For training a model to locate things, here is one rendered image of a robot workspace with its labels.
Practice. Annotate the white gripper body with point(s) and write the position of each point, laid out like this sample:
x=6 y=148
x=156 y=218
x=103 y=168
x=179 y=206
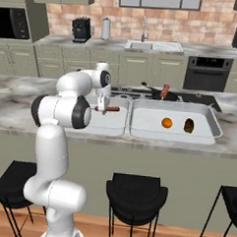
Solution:
x=102 y=102

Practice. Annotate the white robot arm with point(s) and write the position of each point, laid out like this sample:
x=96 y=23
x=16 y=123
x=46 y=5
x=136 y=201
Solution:
x=51 y=153

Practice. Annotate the brown hot dog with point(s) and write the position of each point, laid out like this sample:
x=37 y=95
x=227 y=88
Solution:
x=113 y=108

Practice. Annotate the grey tupperware container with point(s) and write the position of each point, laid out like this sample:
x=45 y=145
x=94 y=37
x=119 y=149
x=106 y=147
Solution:
x=149 y=125
x=113 y=122

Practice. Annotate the brown kebab skewer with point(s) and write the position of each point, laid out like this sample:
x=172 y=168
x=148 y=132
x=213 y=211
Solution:
x=164 y=90

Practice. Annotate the orange tangerine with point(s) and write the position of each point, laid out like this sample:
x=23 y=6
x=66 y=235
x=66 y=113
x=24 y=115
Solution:
x=167 y=122

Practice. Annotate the brown sweet potato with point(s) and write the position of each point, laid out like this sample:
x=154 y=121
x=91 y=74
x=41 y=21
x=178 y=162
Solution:
x=188 y=125

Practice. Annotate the green base cupboards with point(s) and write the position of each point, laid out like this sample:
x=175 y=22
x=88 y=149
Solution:
x=139 y=69

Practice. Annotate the black frying pan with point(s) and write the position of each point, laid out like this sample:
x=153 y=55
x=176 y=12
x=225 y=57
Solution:
x=156 y=94

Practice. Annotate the white paper towel roll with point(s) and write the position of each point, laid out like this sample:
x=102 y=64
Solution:
x=106 y=28

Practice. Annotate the black coffee machine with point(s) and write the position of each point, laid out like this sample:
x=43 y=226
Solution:
x=81 y=29

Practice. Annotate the white sink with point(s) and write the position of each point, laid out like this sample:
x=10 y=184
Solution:
x=160 y=46

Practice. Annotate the silver tap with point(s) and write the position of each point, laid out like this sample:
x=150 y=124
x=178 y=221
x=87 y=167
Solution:
x=143 y=31

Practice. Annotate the black hob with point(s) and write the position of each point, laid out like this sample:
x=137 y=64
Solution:
x=198 y=98

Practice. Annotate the black bar stool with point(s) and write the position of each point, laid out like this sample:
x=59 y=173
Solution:
x=233 y=202
x=13 y=184
x=136 y=197

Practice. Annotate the grey framed window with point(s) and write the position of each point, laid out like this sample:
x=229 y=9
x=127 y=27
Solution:
x=159 y=0

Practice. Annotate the black microwave oven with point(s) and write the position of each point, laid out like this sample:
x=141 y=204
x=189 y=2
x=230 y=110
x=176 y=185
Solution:
x=12 y=23

